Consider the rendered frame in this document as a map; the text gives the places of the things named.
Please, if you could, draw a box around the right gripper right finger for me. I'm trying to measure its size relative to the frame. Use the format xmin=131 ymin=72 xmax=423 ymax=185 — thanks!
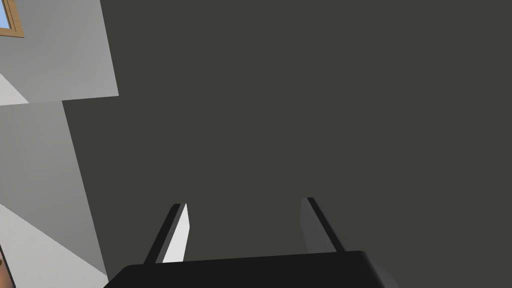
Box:
xmin=299 ymin=196 xmax=347 ymax=255

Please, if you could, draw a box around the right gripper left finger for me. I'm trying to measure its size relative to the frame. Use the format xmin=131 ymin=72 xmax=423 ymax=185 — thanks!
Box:
xmin=143 ymin=202 xmax=191 ymax=265

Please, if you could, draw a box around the wooden framed window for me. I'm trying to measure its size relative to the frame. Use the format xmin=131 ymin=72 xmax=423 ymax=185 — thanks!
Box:
xmin=0 ymin=0 xmax=26 ymax=39

